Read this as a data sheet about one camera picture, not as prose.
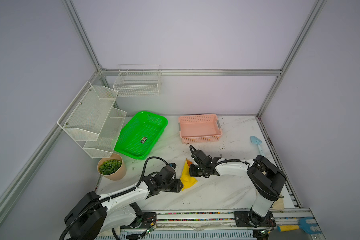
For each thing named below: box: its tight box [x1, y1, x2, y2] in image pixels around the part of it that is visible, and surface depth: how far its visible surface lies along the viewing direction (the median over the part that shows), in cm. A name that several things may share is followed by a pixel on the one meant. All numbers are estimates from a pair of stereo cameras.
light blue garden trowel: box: [250, 136, 265, 156], surface depth 105 cm
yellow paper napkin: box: [180, 158, 198, 191], surface depth 88 cm
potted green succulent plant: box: [97, 153, 126, 181], surface depth 82 cm
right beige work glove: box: [272, 198, 285, 211], surface depth 80 cm
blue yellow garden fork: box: [277, 217, 322, 235], surface depth 73 cm
